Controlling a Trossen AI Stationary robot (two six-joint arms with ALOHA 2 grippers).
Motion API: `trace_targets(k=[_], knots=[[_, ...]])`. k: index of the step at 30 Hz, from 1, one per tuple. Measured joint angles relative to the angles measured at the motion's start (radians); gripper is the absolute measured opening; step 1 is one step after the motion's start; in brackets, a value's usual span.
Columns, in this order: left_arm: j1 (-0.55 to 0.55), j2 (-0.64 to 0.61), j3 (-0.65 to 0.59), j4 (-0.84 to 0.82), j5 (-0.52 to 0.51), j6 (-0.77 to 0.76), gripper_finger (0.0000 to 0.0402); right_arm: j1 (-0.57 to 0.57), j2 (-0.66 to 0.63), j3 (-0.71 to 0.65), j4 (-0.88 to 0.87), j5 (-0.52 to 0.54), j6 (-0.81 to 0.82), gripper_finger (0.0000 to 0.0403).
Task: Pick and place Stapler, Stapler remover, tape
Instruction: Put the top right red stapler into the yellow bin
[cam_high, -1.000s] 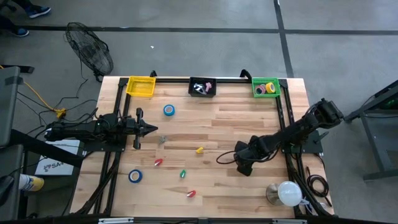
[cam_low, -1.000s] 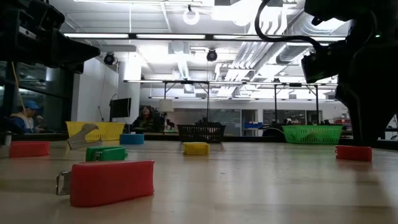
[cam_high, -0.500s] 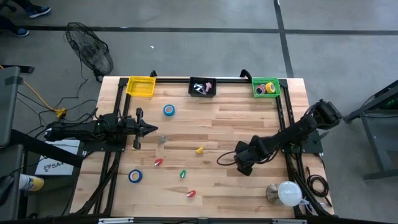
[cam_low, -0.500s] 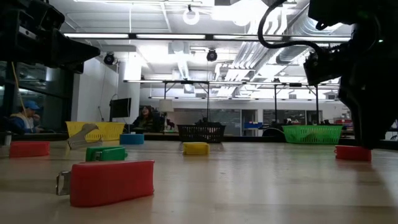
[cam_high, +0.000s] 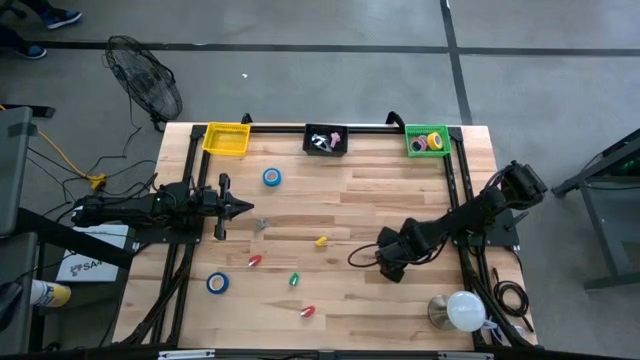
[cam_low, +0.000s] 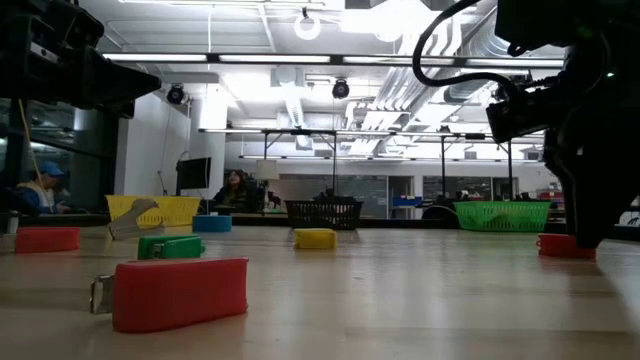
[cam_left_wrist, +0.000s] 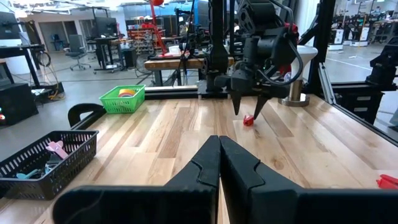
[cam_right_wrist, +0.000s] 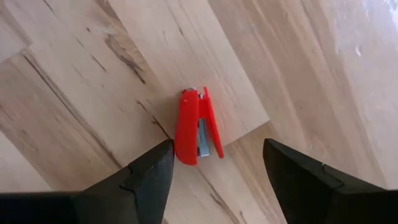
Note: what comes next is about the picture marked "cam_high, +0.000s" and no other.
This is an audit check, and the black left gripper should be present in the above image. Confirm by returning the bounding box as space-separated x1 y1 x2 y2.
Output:
202 172 255 242

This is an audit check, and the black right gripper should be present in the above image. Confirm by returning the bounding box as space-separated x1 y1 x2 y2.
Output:
375 227 431 284

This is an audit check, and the dark blue tape roll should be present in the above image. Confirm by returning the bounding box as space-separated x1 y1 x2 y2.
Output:
206 271 231 295

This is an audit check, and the yellow plastic basket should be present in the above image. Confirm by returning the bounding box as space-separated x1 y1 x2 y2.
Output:
202 121 252 157

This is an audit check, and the white globe lamp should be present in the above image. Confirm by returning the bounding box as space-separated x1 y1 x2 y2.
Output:
427 290 487 333

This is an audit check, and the green plastic basket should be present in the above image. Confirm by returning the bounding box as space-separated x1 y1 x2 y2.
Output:
403 124 453 159

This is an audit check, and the black plastic basket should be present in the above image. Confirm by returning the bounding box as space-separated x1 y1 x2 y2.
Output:
302 122 349 158

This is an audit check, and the black floor fan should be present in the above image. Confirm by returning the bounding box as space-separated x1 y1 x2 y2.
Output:
103 34 184 132

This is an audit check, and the white printed sheet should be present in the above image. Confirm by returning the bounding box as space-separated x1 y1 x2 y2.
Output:
55 223 130 284

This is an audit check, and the black diagonal stand bar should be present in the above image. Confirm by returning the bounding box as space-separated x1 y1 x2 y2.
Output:
17 207 136 270

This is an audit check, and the yellow white spray can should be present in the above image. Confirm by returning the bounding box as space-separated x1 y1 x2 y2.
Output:
29 279 72 308

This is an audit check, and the black metal side table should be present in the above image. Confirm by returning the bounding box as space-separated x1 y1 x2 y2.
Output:
551 128 640 291

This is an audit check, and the grey equipment case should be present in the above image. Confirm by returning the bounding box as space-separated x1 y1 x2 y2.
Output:
0 105 34 236

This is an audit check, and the person's blue shoe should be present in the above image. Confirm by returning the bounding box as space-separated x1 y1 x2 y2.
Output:
39 9 84 30
14 43 49 60

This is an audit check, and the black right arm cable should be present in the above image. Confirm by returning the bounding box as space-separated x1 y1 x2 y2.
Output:
347 243 381 269

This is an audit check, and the white lamp cord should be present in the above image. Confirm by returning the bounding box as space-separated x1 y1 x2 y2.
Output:
480 317 526 337

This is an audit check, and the silver metal bracket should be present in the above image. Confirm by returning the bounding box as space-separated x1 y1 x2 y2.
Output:
158 349 216 360
438 351 494 360

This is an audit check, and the coiled black cable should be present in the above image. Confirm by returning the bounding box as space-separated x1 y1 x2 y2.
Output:
492 267 531 334

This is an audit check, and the yellow extension cord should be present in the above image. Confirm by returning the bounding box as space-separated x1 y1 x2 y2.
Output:
0 103 109 191

